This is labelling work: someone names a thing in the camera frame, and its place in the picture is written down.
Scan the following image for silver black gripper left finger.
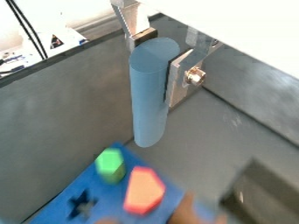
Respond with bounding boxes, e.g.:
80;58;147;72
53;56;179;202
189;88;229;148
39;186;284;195
109;0;157;52

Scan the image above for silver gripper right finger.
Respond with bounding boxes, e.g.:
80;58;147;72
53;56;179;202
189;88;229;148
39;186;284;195
164;27;221;108

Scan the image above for light blue oval peg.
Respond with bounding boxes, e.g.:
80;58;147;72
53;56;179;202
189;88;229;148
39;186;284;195
128;38;180;148

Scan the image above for blue shape sorter board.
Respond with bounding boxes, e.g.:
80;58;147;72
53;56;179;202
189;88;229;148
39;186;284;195
31;143;184;224

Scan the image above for white device with sticker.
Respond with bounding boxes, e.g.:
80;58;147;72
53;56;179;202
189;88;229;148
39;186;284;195
20;28;88;60

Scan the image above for green hexagonal peg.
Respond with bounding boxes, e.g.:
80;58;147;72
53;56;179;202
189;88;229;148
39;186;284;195
95;148;127;184

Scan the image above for red pentagon peg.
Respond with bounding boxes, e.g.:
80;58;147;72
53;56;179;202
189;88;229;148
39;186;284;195
123;166;165;215

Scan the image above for tall brown block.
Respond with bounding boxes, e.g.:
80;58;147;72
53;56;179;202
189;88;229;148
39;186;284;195
167;192;227;224

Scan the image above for brown round peg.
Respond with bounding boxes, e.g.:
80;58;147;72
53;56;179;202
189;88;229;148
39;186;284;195
93;218;120;224

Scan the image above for black cables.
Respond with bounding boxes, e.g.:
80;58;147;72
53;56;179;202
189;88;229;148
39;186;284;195
4;0;49;60

